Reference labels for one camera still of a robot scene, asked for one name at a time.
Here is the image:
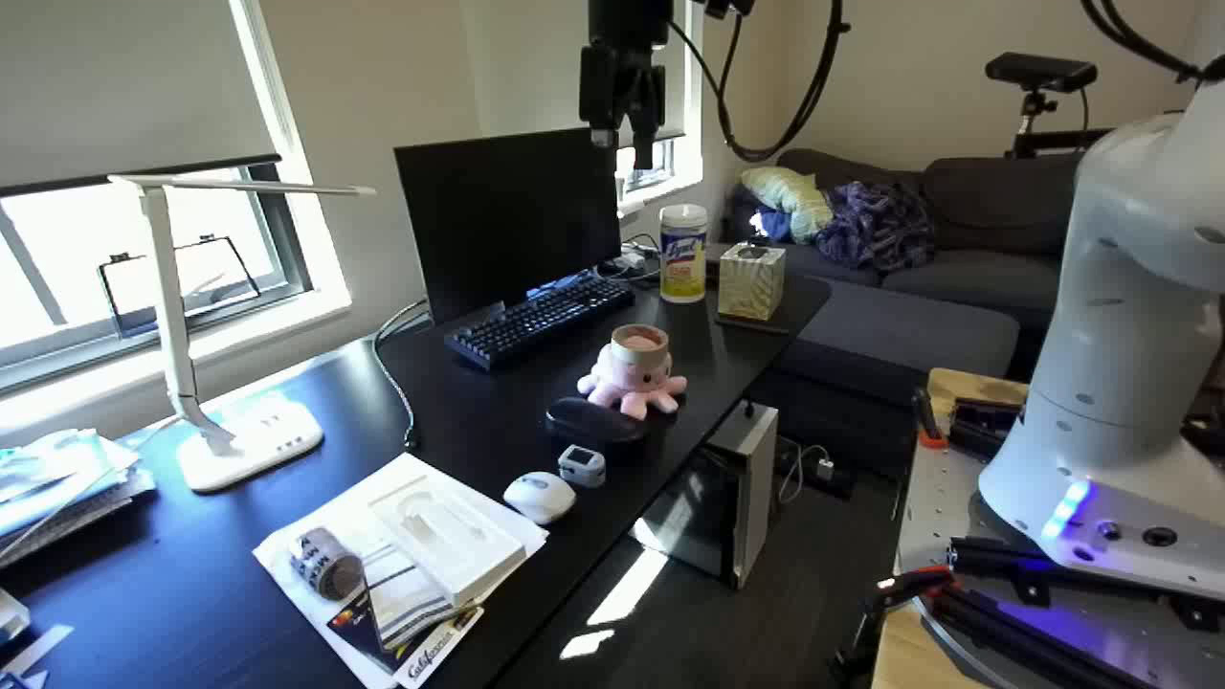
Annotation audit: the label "colourful brochure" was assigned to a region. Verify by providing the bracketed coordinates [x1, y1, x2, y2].
[325, 554, 489, 689]

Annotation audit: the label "black keyboard blue backlight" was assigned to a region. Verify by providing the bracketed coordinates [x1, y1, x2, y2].
[440, 269, 639, 377]

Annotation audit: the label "white desk lamp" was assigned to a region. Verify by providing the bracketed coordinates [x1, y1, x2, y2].
[103, 173, 380, 499]

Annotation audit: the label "grey tape roll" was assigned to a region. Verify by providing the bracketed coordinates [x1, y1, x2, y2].
[286, 525, 372, 605]

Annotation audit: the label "small white cup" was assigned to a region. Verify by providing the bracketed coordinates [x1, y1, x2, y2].
[556, 442, 613, 495]

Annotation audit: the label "grey roller blind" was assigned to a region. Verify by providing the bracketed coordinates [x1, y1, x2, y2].
[0, 0, 286, 201]

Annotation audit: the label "stack of magazines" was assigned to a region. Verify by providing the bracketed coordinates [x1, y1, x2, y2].
[0, 426, 160, 573]

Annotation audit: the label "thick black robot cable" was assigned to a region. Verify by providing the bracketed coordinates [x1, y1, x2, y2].
[668, 0, 853, 169]

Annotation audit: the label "patterned tissue box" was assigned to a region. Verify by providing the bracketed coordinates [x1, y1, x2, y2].
[714, 236, 793, 326]

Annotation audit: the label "white cable on desk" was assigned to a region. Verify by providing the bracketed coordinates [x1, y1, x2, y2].
[369, 299, 440, 453]

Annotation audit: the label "loose white paper scraps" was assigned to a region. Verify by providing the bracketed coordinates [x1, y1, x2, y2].
[0, 587, 76, 689]

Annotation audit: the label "black oval case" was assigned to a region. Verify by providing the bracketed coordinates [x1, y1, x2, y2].
[543, 393, 653, 448]

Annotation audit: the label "white round cup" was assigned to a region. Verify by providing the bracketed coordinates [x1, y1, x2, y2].
[498, 466, 584, 527]

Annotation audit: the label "yellow disinfecting wipes canister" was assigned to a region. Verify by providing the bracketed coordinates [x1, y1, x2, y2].
[657, 201, 714, 308]

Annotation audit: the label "silver black computer tower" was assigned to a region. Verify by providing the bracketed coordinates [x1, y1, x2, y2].
[634, 400, 783, 594]

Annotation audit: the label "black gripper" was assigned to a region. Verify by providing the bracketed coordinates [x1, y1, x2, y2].
[577, 44, 671, 176]

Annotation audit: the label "black camera on stand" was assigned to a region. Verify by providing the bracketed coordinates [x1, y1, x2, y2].
[986, 51, 1102, 165]

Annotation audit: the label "orange black clamp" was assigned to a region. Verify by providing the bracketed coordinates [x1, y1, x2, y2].
[908, 391, 1027, 460]

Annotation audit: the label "red black bar clamp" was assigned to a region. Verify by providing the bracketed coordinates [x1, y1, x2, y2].
[836, 562, 965, 680]

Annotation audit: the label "pale yellow pillow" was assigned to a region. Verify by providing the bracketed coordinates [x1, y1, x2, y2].
[739, 165, 836, 250]

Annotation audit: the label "purple blanket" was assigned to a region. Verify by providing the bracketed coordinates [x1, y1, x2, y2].
[817, 176, 942, 280]

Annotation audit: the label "dark fabric sofa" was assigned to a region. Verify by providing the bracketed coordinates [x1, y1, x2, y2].
[724, 144, 1093, 481]

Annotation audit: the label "power strip on floor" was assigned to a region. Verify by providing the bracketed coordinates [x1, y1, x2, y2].
[774, 438, 861, 506]

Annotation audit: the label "pink octopus plush toy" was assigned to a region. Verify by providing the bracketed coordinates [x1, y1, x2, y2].
[576, 323, 694, 421]

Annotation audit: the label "black computer monitor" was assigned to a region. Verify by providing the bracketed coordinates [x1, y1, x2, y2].
[392, 121, 625, 328]

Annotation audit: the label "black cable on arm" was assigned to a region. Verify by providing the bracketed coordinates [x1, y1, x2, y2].
[1080, 0, 1225, 90]

